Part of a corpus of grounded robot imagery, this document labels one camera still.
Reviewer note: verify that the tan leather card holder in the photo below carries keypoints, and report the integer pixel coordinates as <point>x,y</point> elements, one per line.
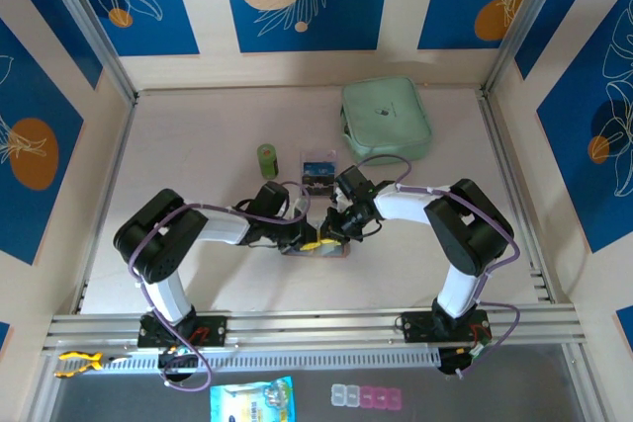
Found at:
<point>336,253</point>

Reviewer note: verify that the blue credit card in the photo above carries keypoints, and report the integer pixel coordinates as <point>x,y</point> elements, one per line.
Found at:
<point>319,169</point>

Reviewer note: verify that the white VIP credit card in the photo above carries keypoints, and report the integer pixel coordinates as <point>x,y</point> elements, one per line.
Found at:
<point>320,155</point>

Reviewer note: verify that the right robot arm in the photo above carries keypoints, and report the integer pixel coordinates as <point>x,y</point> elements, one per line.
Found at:
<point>470,229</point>

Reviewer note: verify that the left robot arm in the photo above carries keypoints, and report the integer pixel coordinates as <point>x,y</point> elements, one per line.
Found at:
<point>158,239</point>

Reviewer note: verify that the green cylindrical can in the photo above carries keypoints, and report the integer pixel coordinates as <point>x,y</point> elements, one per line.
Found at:
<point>267,160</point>

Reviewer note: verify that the mint green zip pouch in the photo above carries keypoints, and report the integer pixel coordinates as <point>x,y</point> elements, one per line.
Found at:
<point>386,110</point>

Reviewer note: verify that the clear plastic pill box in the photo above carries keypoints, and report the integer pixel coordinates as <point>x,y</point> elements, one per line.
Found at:
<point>352,396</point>
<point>338,396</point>

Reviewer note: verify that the pink plastic pill box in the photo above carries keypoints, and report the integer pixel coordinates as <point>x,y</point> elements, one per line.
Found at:
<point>381,398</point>
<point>367,397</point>
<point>395,399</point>

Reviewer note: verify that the blue snack packet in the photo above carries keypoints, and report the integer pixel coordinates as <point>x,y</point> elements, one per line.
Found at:
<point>252,402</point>

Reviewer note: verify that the yellow black pliers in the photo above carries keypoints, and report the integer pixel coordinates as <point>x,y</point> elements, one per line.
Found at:
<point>94,360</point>

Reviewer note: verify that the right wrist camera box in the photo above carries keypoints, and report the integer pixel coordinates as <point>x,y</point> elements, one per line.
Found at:
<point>338,199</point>

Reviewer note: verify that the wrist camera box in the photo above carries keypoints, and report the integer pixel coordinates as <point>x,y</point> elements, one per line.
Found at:
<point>300,205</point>
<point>338,199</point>

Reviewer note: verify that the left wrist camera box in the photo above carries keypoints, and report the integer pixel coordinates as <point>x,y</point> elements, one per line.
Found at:
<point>300,205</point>

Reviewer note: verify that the aluminium mounting rail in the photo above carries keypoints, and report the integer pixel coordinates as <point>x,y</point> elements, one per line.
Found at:
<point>316,325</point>

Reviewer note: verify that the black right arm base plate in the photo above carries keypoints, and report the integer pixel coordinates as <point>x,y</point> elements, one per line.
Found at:
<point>415,328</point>

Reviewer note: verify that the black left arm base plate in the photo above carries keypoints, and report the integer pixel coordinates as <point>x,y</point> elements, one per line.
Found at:
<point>212,330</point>

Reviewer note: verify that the aluminium table edge rail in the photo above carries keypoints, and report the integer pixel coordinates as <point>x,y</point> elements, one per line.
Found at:
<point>488,118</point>
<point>113,180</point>

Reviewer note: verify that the aluminium frame post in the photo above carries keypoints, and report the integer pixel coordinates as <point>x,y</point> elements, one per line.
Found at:
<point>519,22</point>
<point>89,26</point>

